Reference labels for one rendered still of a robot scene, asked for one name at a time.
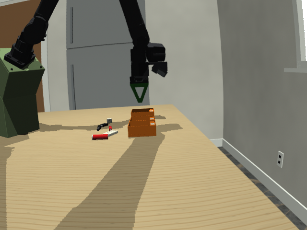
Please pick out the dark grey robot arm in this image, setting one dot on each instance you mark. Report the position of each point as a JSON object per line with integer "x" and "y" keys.
{"x": 22, "y": 54}

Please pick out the white domino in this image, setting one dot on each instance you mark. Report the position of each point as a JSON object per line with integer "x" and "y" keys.
{"x": 112, "y": 132}

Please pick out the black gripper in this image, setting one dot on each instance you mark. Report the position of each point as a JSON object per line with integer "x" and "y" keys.
{"x": 135, "y": 80}

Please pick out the orange bin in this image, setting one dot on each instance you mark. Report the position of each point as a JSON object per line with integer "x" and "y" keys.
{"x": 142, "y": 123}

